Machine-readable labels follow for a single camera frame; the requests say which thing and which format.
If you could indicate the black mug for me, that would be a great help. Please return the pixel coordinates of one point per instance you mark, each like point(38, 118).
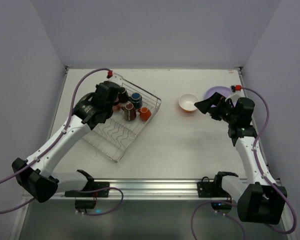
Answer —
point(123, 96)

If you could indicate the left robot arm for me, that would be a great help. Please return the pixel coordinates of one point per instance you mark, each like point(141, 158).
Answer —
point(36, 173)

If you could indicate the pink textured cup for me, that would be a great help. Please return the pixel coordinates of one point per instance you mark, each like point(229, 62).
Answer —
point(116, 105)

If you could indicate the purple plate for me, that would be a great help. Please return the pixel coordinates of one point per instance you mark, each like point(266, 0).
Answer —
point(225, 91)

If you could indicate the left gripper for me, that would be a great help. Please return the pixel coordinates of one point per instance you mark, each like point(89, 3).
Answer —
point(115, 100)

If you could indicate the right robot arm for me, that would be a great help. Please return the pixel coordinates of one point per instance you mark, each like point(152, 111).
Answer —
point(261, 199)

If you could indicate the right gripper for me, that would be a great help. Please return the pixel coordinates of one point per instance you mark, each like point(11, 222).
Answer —
point(217, 107)

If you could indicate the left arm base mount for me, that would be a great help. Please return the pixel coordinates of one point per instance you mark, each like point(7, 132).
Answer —
point(91, 189)

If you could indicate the metal wire dish rack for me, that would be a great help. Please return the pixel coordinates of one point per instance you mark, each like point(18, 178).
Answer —
point(116, 135)

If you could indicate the aluminium mounting rail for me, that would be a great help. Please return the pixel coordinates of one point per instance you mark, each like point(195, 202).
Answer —
point(136, 189)

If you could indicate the brown striped mug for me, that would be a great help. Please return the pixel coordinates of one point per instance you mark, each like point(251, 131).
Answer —
point(129, 111)

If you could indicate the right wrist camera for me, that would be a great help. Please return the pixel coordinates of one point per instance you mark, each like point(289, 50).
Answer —
point(235, 94)

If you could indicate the orange red mug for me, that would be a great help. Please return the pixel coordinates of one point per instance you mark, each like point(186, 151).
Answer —
point(144, 113)

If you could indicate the orange bowl white inside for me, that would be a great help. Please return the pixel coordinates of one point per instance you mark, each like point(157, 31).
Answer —
point(187, 102)

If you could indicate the blue mug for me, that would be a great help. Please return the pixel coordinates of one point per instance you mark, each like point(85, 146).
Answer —
point(136, 100)

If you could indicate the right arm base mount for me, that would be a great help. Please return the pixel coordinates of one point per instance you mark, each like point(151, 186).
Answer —
point(212, 190)

